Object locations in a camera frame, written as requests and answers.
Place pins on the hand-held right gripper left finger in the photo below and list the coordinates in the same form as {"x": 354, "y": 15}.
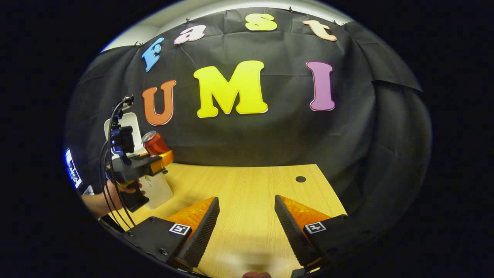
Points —
{"x": 202, "y": 231}

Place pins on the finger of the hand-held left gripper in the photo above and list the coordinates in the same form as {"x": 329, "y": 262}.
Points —
{"x": 166, "y": 160}

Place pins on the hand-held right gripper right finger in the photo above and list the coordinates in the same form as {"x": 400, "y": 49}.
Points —
{"x": 293, "y": 231}

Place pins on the red pop can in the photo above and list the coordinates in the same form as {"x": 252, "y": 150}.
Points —
{"x": 155, "y": 143}

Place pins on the white desktop garbage bin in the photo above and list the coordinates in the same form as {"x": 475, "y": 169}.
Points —
{"x": 158, "y": 191}

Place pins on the wooden desktop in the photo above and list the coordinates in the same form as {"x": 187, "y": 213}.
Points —
{"x": 251, "y": 193}

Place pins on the white side table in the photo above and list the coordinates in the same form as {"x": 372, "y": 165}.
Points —
{"x": 88, "y": 190}

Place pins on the black desk grommet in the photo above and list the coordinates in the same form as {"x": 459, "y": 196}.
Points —
{"x": 300, "y": 179}

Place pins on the black computer monitor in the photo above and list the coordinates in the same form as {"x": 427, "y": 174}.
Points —
{"x": 73, "y": 170}

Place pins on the black backdrop cloth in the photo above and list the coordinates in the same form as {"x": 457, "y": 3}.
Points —
{"x": 270, "y": 131}

